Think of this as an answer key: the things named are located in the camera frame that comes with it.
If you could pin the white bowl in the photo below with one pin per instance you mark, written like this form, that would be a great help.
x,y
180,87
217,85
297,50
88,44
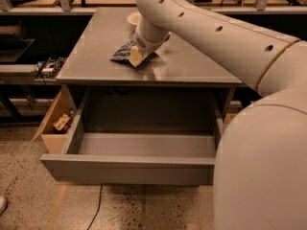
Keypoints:
x,y
134,18

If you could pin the black patterned notebook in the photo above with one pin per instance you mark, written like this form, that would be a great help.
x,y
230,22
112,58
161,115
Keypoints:
x,y
48,69

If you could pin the yellow toy in box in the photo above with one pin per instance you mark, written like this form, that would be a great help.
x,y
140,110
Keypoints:
x,y
62,124

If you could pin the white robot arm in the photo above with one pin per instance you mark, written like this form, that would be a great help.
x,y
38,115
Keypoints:
x,y
260,175

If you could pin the blue chip bag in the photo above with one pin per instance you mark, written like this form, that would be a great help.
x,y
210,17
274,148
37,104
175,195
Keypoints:
x,y
123,53

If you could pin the wooden box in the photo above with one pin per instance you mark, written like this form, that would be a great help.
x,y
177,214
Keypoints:
x,y
52,139

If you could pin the grey cabinet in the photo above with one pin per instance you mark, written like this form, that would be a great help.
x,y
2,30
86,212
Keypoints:
x,y
175,90

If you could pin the grey open top drawer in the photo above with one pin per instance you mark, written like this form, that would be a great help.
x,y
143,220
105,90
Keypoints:
x,y
163,137

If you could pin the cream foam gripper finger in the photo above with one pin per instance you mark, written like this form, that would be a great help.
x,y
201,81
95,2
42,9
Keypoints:
x,y
136,56

